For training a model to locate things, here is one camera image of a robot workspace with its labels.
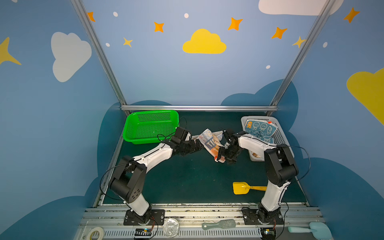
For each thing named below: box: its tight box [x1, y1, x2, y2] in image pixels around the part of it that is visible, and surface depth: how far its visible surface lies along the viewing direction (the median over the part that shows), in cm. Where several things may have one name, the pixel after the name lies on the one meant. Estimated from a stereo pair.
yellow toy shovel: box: [232, 181, 268, 195], surface depth 85 cm
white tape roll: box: [86, 227, 105, 240], surface depth 71 cm
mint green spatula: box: [287, 222, 333, 240], surface depth 72 cm
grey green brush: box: [202, 219, 236, 230], surface depth 74 cm
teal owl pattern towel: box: [245, 120, 278, 144], surface depth 110 cm
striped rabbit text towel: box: [191, 128, 226, 163], surface depth 100 cm
